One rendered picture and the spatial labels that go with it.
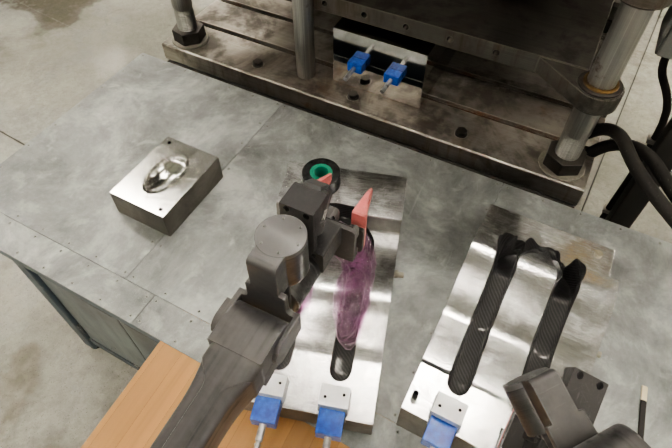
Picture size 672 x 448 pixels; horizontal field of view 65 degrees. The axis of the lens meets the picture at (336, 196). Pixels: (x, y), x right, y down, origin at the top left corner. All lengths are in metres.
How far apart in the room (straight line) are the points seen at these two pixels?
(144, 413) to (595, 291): 0.82
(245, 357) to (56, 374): 1.56
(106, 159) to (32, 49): 2.12
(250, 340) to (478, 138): 1.00
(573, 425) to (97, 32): 3.22
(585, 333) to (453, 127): 0.67
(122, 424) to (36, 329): 1.20
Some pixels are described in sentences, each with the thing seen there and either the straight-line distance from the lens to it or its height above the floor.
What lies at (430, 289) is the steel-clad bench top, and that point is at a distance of 1.11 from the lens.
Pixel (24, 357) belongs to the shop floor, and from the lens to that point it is 2.18.
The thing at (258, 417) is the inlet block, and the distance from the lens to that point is 0.93.
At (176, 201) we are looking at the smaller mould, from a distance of 1.19.
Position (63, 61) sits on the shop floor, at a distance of 3.33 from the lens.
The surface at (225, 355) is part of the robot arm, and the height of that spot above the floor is 1.23.
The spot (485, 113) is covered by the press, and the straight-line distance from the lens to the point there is 1.52.
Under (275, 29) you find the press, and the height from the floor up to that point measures 0.79.
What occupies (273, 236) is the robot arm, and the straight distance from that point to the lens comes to 0.56.
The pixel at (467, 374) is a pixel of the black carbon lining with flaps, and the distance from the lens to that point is 0.96.
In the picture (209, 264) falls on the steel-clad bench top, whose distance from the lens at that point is 1.16.
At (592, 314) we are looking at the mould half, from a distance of 1.03.
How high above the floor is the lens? 1.76
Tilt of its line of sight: 50 degrees down
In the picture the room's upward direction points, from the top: straight up
